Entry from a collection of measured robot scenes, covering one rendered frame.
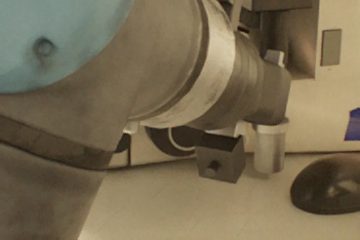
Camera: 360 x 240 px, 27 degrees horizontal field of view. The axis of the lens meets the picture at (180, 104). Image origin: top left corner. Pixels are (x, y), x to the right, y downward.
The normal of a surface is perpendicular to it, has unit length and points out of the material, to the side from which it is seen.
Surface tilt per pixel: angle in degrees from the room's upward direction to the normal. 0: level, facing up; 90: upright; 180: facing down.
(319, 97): 49
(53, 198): 91
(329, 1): 90
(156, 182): 0
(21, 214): 85
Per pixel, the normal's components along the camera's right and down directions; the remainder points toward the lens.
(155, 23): 0.89, 0.15
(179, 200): 0.00, -0.95
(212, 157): -0.43, 0.55
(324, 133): 0.09, 0.16
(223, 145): -0.13, -0.82
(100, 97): 0.62, 0.28
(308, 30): -0.95, 0.11
